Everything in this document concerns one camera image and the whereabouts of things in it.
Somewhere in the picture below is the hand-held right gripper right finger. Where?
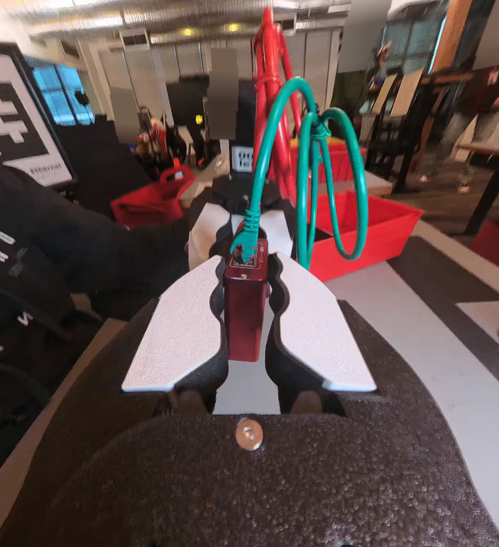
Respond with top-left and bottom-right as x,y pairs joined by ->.
266,251 -> 377,407

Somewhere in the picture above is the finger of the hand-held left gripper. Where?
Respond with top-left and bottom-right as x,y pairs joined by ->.
188,203 -> 232,270
261,209 -> 295,257

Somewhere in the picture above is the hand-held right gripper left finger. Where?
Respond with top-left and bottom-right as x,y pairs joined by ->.
121,256 -> 229,409

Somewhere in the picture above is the green ethernet cable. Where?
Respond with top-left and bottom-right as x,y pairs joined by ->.
230,76 -> 370,269

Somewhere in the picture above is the red ethernet adapter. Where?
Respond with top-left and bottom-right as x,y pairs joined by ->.
222,238 -> 271,363

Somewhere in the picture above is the red plastic bin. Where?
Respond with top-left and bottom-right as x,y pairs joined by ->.
290,189 -> 425,283

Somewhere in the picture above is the red ethernet cable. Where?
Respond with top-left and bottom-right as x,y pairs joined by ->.
251,7 -> 303,207

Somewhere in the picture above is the person's left forearm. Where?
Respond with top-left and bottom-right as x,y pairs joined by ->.
64,214 -> 190,321

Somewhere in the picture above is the red bag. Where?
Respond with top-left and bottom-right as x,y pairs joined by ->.
110,164 -> 197,230
469,216 -> 499,278

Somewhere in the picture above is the red ribbed tote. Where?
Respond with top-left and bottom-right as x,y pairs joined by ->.
290,142 -> 367,185

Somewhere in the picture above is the black chair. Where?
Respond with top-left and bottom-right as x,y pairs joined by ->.
363,68 -> 430,193

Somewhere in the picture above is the person's black hoodie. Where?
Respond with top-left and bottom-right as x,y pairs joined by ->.
0,156 -> 118,498

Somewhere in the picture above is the window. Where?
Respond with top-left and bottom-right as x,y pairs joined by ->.
24,57 -> 95,127

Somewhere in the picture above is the black framed tag sign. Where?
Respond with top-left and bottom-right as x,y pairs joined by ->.
0,40 -> 78,189

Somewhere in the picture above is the wooden table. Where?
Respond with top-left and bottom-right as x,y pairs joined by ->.
457,143 -> 499,236

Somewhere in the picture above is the silver air duct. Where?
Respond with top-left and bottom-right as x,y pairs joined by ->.
19,0 -> 353,41

